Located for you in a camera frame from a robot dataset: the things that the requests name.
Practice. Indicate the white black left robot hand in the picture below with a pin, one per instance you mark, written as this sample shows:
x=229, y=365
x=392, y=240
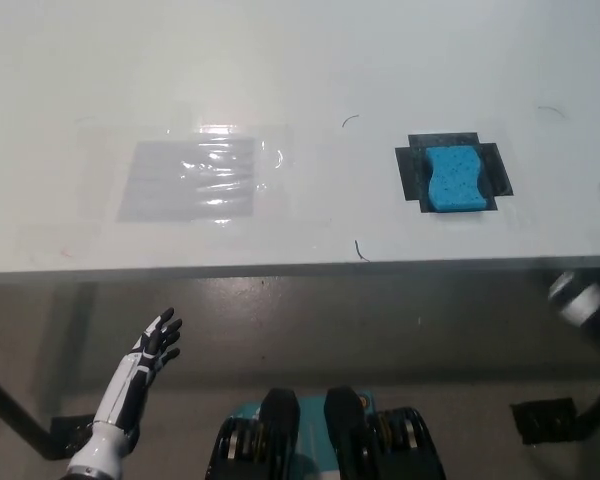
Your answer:
x=142, y=357

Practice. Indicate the clear plastic sheet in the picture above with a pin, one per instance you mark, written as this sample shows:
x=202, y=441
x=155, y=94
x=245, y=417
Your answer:
x=180, y=190

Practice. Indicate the clear plastic film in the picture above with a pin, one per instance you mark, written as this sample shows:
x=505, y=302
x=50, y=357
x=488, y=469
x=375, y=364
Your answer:
x=276, y=160

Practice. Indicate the black tape square mark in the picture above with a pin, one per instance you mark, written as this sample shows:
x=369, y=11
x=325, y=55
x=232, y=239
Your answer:
x=407, y=172

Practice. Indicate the black teal robot body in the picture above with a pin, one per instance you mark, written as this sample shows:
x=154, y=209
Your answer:
x=345, y=435

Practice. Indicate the blue speckled sponge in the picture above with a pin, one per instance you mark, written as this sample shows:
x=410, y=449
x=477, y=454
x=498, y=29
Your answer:
x=457, y=177

